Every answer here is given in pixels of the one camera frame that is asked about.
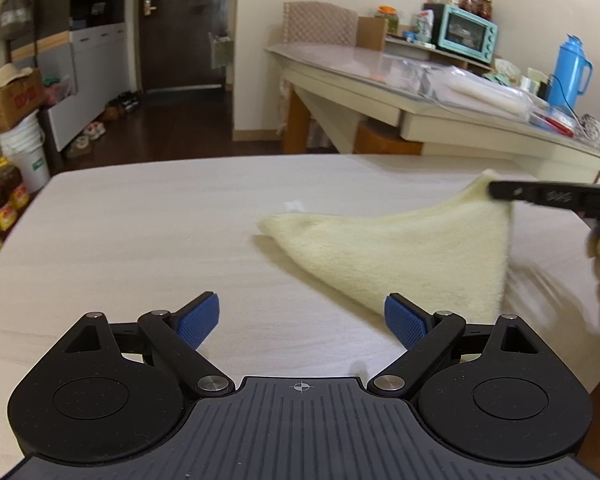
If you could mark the white and grey cabinet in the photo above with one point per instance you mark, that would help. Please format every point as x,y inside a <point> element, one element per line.
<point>85,65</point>

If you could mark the blue thermos flask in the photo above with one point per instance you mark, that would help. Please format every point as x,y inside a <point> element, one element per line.
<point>570,72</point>

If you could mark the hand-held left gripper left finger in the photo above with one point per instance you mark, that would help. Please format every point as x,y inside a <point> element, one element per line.
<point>199,321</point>

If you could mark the cream dining table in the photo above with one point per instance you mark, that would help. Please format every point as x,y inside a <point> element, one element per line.
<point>360,87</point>

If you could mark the clear tape roll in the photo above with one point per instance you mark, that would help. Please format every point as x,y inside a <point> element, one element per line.
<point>531,85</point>

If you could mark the white patterned cup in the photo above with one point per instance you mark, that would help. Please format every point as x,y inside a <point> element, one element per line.
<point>592,129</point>

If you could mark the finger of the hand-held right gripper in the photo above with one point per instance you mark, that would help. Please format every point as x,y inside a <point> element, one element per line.
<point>555,195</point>

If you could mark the wall-mounted metal box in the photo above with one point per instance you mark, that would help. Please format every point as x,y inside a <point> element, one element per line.
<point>219,50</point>

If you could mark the white food packet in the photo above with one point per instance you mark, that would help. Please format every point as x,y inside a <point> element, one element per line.
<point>423,25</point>

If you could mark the brown cardboard box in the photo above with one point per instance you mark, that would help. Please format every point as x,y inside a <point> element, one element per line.
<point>371,34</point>

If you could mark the glass jar orange lid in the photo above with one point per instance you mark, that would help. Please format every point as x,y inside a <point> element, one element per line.
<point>387,20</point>

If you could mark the dark shoes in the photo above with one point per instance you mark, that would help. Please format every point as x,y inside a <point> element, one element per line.
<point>122,102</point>

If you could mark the clear plastic bags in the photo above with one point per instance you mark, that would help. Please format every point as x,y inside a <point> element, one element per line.
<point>460,87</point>

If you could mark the white shoes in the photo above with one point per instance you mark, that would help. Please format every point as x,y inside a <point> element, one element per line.
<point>92,131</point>

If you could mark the pale yellow towel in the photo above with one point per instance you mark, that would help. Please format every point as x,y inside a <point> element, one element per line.
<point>405,255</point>

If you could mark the teal toaster oven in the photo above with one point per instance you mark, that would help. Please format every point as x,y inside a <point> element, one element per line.
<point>467,35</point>

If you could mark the white plastic bucket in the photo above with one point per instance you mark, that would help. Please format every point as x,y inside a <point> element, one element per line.
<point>27,152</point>

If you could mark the straw hat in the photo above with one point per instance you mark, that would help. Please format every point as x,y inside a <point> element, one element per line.
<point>9,76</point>

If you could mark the patterned chair back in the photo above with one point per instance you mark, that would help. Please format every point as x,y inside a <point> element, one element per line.
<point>320,25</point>

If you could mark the dark wooden door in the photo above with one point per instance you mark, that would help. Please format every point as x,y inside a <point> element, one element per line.
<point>185,25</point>

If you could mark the red printed cardboard box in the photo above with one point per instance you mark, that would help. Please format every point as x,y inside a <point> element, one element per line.
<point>15,102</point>

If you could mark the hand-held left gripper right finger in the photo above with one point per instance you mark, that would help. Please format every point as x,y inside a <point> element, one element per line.
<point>405,321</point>

